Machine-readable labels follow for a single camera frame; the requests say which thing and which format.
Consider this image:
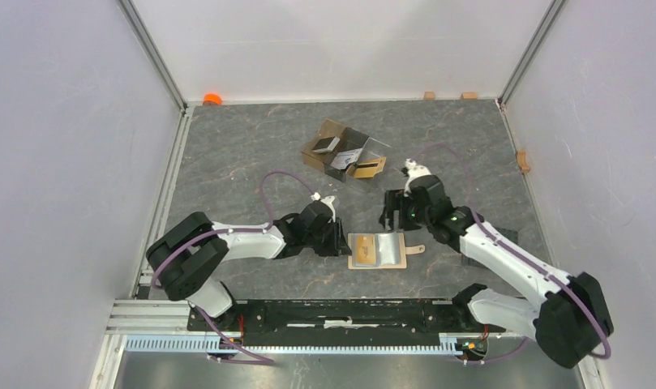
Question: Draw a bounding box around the beige leather card holder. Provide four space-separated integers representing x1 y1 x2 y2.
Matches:
348 232 426 270

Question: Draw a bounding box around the gold VIP card stack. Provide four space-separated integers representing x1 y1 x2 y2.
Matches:
347 156 387 180

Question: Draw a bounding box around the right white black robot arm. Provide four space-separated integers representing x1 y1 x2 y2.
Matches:
379 173 614 368

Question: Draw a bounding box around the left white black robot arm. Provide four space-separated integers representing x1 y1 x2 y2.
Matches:
145 197 351 331

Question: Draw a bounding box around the black and white card stack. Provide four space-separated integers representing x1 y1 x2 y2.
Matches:
311 136 341 154

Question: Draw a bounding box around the dark grey studded baseplate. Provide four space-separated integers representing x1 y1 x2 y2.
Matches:
461 226 521 270

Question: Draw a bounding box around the curved wooden block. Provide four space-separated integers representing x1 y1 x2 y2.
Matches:
516 150 531 174

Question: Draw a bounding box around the orange round cap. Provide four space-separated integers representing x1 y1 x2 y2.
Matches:
202 93 222 105

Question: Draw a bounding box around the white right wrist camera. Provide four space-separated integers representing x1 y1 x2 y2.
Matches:
402 159 431 195

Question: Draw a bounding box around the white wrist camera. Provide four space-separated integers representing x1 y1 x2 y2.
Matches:
311 192 339 222
402 159 431 195

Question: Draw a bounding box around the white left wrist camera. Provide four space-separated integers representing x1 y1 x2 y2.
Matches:
311 192 339 222

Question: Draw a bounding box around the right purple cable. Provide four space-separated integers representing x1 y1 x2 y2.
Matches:
410 143 612 366

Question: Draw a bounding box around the purple cable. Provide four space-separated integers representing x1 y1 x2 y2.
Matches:
410 143 612 366
148 170 320 366

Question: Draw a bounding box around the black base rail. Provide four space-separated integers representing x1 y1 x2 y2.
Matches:
214 298 505 347

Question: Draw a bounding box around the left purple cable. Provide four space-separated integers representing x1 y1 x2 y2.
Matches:
148 170 320 366

